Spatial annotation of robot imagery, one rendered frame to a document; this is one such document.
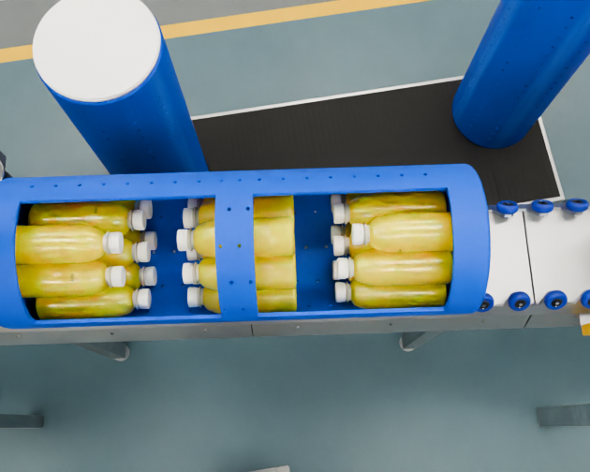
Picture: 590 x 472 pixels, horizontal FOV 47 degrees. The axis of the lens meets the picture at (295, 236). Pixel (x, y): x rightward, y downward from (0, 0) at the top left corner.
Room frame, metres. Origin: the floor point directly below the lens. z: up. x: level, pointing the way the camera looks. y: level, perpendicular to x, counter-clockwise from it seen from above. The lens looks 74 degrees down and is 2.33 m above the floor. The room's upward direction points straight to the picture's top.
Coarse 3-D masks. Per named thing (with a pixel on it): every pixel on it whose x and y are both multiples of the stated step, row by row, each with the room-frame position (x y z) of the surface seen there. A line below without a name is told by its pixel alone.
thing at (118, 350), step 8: (72, 344) 0.22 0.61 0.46; (80, 344) 0.22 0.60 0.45; (88, 344) 0.22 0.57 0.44; (96, 344) 0.23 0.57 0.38; (104, 344) 0.24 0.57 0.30; (112, 344) 0.25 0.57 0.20; (120, 344) 0.26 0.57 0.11; (96, 352) 0.22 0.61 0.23; (104, 352) 0.22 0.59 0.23; (112, 352) 0.22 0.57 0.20; (120, 352) 0.23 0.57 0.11; (128, 352) 0.24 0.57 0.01; (120, 360) 0.22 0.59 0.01
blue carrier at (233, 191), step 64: (0, 192) 0.40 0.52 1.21; (64, 192) 0.40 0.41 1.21; (128, 192) 0.40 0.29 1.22; (192, 192) 0.39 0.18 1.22; (256, 192) 0.39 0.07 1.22; (320, 192) 0.39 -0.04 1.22; (448, 192) 0.39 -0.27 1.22; (0, 256) 0.28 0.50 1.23; (320, 256) 0.35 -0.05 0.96; (0, 320) 0.18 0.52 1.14; (64, 320) 0.19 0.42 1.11; (128, 320) 0.18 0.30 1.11; (192, 320) 0.19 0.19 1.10; (256, 320) 0.19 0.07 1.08
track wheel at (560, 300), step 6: (546, 294) 0.26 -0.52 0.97; (552, 294) 0.26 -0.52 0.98; (558, 294) 0.26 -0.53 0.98; (564, 294) 0.26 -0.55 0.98; (546, 300) 0.25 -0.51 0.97; (552, 300) 0.25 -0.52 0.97; (558, 300) 0.25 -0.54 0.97; (564, 300) 0.25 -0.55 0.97; (546, 306) 0.24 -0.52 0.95; (552, 306) 0.24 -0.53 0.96; (558, 306) 0.24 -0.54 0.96
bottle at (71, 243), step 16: (80, 224) 0.35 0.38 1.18; (16, 240) 0.31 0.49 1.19; (32, 240) 0.31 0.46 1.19; (48, 240) 0.31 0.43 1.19; (64, 240) 0.31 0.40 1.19; (80, 240) 0.31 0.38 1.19; (96, 240) 0.32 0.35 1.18; (16, 256) 0.29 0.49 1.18; (32, 256) 0.29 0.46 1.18; (48, 256) 0.29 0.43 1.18; (64, 256) 0.29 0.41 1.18; (80, 256) 0.29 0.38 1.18; (96, 256) 0.29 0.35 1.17
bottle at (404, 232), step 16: (368, 224) 0.35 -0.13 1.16; (384, 224) 0.34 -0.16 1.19; (400, 224) 0.34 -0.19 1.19; (416, 224) 0.34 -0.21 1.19; (432, 224) 0.34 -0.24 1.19; (448, 224) 0.34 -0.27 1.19; (368, 240) 0.32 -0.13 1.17; (384, 240) 0.32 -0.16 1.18; (400, 240) 0.32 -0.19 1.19; (416, 240) 0.32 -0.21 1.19; (432, 240) 0.32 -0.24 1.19; (448, 240) 0.32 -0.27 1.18
